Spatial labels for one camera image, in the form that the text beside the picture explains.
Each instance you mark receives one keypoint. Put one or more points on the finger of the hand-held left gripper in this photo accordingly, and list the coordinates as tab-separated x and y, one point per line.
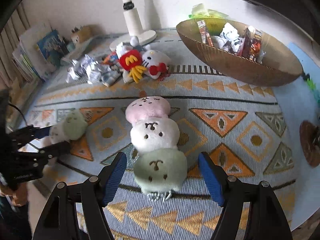
60	148
45	131

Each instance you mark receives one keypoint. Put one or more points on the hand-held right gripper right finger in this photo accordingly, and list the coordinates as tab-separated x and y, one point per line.
212	180

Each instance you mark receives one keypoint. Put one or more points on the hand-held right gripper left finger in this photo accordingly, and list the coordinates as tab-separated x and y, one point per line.
113	177

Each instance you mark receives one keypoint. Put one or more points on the small green white plush toy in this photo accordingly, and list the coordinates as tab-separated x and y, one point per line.
72	127

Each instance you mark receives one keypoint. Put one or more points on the three-ball dango plush toy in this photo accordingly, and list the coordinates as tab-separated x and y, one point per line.
155	135

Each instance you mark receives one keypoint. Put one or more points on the brown ribbed glass bowl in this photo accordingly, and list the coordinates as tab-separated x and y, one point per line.
237	67

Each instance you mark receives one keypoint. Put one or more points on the white paper ball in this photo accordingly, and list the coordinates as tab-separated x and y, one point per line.
228	31
228	45

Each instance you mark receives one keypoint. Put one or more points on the dark red snack packet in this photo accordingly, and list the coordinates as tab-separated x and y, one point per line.
247	42

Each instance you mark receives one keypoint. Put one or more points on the crumpled grey white paper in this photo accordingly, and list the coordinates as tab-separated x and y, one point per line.
95	75
77	67

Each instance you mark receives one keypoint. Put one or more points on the row of upright books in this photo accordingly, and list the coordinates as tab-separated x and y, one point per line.
30	52

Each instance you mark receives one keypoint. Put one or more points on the patterned woven mat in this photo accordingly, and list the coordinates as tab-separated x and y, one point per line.
225	100

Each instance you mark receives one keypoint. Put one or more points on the blue cover book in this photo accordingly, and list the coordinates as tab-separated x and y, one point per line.
50	47

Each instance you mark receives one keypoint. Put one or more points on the teal soft object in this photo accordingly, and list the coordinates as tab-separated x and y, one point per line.
71	46

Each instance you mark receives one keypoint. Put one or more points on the brown round coaster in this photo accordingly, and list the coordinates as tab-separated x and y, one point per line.
308	142

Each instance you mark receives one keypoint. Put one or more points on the red fries plush toy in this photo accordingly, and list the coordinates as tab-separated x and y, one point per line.
131	60

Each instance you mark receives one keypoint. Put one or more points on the grey white plush toy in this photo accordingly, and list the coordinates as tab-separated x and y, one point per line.
127	46

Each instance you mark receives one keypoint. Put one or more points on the white cat plush toy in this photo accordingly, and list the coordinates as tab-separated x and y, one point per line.
155	60

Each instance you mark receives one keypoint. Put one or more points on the green plastic toy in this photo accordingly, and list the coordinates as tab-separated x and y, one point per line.
311	82

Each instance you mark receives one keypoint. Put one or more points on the white desk lamp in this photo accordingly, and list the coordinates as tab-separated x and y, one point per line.
135	22

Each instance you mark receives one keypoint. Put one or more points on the silver snack wrapper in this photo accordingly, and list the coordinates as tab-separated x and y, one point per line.
205	32

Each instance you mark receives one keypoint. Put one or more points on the green tissue pack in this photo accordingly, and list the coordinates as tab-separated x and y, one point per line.
202	11

